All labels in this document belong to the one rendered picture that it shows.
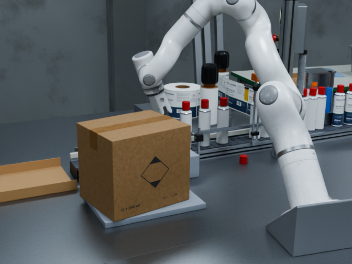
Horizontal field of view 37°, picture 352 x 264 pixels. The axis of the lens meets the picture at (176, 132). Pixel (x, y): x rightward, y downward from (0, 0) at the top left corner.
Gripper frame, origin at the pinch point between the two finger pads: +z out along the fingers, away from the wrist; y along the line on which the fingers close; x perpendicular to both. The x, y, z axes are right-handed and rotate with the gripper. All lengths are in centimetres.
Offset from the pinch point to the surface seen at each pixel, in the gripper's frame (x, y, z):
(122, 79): -58, 270, 66
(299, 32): -61, -17, -17
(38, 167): 53, 12, -3
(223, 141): -20.6, -3.1, 18.5
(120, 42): -69, 270, 33
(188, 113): -9.7, -2.8, -1.1
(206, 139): -13.3, -3.1, 13.6
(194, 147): -7.7, -1.7, 15.3
